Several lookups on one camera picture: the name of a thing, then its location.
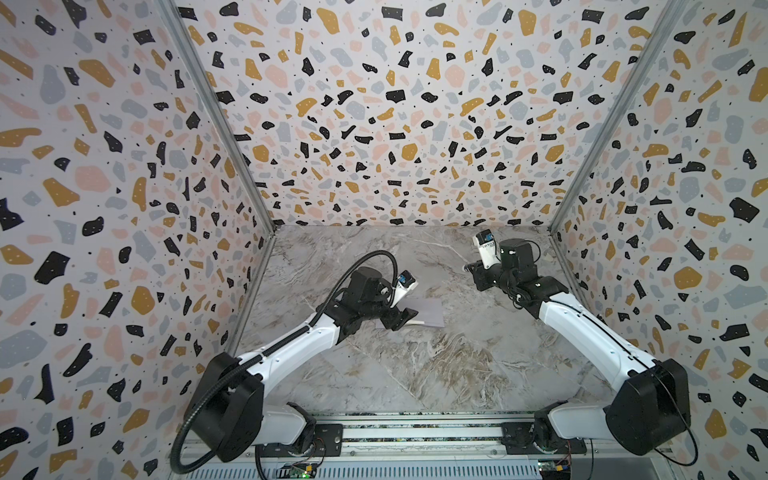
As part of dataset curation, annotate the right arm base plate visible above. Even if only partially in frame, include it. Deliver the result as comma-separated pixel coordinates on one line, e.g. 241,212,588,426
500,420,588,455

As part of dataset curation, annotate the left aluminium corner post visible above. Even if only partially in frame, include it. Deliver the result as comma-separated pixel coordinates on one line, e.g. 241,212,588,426
155,0,276,238

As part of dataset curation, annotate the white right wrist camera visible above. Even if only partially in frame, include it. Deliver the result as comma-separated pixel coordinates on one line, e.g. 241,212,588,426
473,229,500,270

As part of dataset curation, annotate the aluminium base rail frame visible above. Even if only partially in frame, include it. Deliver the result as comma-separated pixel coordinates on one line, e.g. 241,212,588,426
189,412,685,479

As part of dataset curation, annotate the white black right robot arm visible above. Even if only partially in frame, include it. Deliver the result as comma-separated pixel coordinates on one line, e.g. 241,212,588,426
465,230,691,456

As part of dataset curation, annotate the aluminium corner post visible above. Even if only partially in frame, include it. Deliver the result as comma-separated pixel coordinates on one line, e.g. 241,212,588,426
548,0,687,237
155,0,276,238

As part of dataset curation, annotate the lavender envelope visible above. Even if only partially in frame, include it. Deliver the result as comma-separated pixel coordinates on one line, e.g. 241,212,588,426
405,298,445,328

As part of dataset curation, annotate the right aluminium corner post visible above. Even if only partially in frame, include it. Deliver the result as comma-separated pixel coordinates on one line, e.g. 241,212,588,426
548,0,687,237

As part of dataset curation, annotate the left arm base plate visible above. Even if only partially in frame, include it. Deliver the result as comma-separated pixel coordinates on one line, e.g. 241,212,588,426
287,423,344,457

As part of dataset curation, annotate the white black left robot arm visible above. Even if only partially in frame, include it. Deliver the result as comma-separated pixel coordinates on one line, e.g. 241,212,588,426
170,266,418,474

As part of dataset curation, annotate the black corrugated cable conduit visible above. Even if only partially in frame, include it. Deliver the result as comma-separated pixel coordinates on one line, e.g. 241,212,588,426
169,250,400,475

